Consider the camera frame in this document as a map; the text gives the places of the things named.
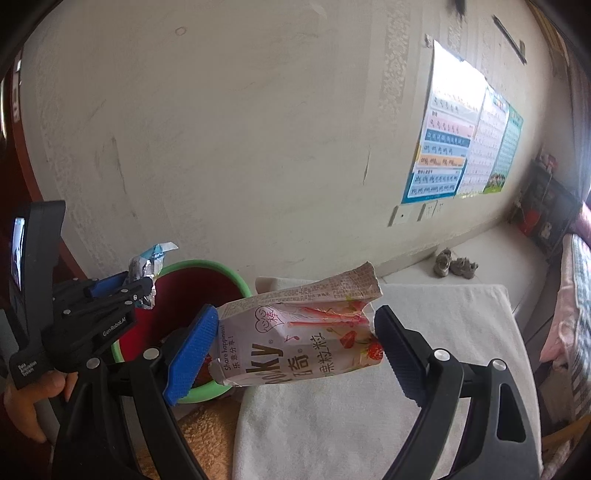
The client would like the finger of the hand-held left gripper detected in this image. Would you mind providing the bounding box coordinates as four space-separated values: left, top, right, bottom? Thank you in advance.
112 276 156 308
87 271 132 298

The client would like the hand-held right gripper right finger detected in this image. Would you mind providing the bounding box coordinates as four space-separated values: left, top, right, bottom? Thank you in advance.
373 304 542 480

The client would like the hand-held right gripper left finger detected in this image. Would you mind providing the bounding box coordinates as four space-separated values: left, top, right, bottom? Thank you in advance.
53 304 219 480

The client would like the blue silver wrapper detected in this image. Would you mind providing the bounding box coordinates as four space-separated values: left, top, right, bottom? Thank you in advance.
128 240 180 311

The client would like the red bin with green rim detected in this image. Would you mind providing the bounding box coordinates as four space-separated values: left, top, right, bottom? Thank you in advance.
111 261 253 405

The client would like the pink snack box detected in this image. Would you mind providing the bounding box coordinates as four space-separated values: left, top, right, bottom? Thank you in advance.
208 261 385 389

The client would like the person's left hand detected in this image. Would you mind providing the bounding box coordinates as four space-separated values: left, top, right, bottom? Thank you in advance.
4 370 79 445

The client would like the white towel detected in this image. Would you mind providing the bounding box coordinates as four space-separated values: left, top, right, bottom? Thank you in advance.
232 276 542 480

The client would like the tan towel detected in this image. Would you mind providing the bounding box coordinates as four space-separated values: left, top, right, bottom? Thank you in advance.
139 405 242 480

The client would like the pink bed sheet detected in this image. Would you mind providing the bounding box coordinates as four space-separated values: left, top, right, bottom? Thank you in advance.
539 233 578 365

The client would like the bed with pink bedding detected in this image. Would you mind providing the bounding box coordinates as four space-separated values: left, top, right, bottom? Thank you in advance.
569 233 591 421

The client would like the red bucket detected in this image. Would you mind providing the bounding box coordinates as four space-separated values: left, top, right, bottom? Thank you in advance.
519 210 544 236

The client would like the dark metal side table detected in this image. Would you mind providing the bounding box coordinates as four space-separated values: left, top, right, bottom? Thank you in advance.
510 157 583 265

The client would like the patterned curtain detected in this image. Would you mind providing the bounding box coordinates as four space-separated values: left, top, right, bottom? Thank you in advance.
549 27 591 201

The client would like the white double wall socket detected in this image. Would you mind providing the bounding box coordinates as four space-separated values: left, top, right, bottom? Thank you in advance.
417 200 442 223

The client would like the wooden crib frame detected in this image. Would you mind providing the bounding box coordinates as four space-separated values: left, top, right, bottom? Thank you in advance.
541 415 585 464

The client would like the blue letter wall poster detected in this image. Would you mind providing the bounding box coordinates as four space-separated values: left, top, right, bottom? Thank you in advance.
400 39 486 205

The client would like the white chart wall poster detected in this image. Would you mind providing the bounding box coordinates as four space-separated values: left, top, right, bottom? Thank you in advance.
455 85 509 200

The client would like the metal wall rail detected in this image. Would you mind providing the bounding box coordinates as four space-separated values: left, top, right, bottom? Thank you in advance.
491 15 528 65

